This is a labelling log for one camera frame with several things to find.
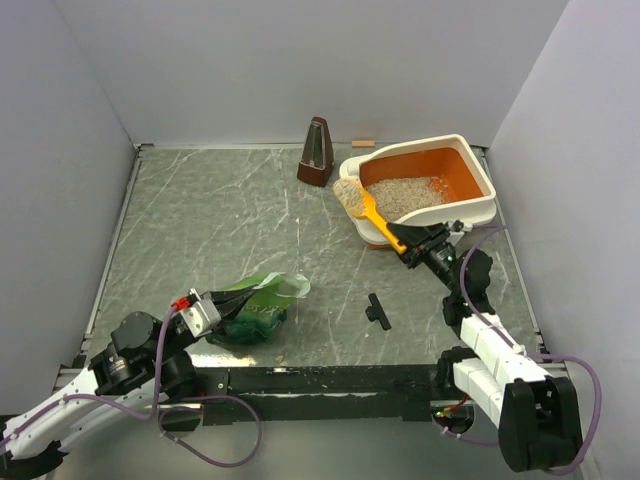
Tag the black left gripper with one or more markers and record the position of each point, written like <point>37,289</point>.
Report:
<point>230,303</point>

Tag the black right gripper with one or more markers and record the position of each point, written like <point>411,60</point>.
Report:
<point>413,235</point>

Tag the green litter bag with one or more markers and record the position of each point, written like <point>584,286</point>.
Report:
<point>264,312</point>

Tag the yellow plastic scoop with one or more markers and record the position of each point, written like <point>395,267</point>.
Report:
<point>360,204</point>

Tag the black bag clip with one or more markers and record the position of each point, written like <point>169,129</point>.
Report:
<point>375,312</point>

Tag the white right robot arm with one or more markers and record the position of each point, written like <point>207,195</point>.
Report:
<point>536,414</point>

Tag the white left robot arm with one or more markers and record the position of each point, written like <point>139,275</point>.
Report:
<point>144,364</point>

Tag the beige litter in box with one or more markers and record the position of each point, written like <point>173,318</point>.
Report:
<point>396,198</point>

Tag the orange white litter box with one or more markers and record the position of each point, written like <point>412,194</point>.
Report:
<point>459,176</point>

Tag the small wooden block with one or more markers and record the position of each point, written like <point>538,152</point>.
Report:
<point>363,144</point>

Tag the brown wooden metronome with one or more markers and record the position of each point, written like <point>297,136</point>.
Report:
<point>317,161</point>

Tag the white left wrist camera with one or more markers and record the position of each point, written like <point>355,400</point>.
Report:
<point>199,313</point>

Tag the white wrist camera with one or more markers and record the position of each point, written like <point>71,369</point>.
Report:
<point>199,313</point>
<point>458,226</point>

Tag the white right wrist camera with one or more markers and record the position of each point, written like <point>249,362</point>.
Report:
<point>458,226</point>

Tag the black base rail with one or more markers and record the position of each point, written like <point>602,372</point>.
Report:
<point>411,393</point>

